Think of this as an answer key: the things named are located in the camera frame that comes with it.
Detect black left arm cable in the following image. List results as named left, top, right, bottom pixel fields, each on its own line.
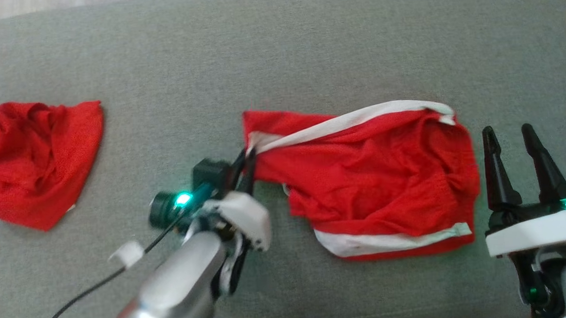
left=31, top=207, right=195, bottom=318

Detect wide grey sofa chaise cushion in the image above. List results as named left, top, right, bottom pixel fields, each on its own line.
left=0, top=0, right=566, bottom=318

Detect white cable clip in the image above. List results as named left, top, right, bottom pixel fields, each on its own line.
left=107, top=239, right=146, bottom=270

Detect red shorts with white stripes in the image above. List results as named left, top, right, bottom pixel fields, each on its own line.
left=241, top=97, right=484, bottom=266

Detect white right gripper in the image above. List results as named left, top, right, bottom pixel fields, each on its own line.
left=480, top=122, right=566, bottom=318

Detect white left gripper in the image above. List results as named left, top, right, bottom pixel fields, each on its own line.
left=188, top=148, right=275, bottom=300

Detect red jersey with white sleeves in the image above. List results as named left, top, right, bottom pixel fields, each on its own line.
left=0, top=92, right=108, bottom=233

